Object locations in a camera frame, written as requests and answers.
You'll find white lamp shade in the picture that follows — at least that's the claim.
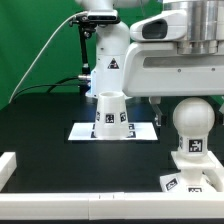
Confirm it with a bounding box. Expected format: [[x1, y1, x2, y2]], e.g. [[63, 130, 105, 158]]
[[94, 92, 129, 140]]

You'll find white rail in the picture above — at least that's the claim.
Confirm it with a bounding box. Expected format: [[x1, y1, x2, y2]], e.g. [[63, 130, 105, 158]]
[[204, 156, 224, 192], [0, 152, 17, 192], [0, 192, 224, 220]]

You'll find white tag sheet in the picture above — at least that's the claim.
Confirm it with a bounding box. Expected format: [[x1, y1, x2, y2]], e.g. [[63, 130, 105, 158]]
[[68, 122, 158, 141]]

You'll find white lamp base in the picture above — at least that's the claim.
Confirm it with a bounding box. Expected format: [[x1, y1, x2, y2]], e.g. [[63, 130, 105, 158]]
[[160, 151, 218, 193]]

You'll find white lamp bulb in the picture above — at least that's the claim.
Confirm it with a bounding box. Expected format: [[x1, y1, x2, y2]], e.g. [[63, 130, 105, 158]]
[[173, 97, 215, 163]]

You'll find black rear camera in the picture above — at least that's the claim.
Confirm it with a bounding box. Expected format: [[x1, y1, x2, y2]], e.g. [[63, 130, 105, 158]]
[[69, 10, 120, 26]]

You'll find black camera stand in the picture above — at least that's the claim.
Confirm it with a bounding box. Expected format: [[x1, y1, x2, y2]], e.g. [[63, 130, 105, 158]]
[[78, 25, 95, 95]]

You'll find white camera cable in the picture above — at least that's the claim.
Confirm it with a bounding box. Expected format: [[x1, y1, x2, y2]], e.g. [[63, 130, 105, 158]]
[[8, 11, 88, 104]]

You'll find white right rail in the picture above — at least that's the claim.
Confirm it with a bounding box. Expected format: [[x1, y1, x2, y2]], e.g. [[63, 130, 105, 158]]
[[204, 156, 224, 192]]

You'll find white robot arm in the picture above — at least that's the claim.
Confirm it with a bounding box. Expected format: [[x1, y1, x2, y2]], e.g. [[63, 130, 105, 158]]
[[75, 0, 224, 124]]

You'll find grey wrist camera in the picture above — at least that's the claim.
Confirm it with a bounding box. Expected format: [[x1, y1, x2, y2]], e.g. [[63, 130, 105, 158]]
[[130, 10, 186, 42]]

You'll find black cable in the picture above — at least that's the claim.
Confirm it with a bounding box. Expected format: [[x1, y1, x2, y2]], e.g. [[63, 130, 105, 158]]
[[12, 76, 82, 101]]

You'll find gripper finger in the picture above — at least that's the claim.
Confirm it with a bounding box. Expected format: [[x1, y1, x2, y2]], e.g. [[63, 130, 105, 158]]
[[149, 96, 163, 126]]

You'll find white front rail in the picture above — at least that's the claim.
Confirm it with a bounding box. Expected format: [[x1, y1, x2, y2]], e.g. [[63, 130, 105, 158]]
[[0, 192, 224, 220]]

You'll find white left rail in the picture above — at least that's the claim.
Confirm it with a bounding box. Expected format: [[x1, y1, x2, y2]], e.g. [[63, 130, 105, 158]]
[[0, 152, 17, 192]]

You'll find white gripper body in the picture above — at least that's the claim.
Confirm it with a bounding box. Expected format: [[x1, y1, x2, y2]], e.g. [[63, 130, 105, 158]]
[[122, 42, 224, 97]]

